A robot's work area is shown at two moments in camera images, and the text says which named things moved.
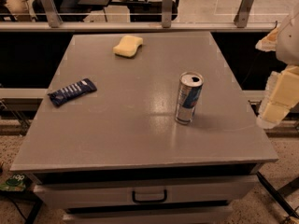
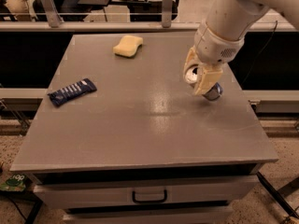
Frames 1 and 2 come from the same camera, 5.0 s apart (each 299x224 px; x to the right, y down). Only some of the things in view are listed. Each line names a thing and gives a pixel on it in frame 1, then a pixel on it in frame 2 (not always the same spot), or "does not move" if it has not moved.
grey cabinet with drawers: (119, 156) does not move
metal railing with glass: (133, 8) does not move
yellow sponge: (128, 46) does not move
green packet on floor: (15, 182) does not move
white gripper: (290, 41) -> (215, 49)
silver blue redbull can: (191, 84) -> (215, 92)
